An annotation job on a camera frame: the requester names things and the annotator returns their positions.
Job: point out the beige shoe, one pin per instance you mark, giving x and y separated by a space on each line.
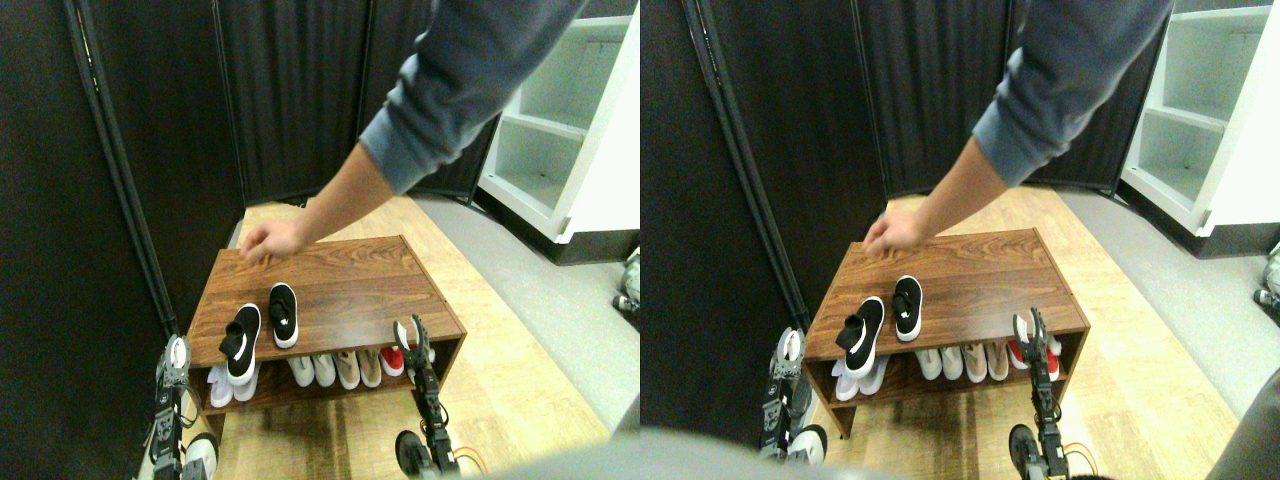
997 361
347 372
974 363
370 370

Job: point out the black curtain stand foot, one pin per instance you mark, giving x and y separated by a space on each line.
294 203

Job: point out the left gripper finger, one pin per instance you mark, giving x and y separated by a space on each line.
792 348
177 356

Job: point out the grey machine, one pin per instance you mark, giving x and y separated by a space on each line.
630 290
1270 285

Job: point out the person's legs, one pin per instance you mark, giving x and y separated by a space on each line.
1250 430

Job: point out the person's hand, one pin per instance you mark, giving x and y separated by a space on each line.
898 234
275 242

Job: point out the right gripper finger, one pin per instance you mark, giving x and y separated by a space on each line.
1021 331
424 340
1044 331
401 339

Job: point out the brown shoe rack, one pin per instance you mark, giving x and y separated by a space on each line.
350 285
970 285

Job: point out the white shelf unit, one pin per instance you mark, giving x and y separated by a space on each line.
1210 110
580 120

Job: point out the black curtain stand pole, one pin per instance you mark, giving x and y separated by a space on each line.
116 150
742 150

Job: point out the black shoe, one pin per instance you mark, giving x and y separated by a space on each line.
283 315
860 338
908 309
240 345

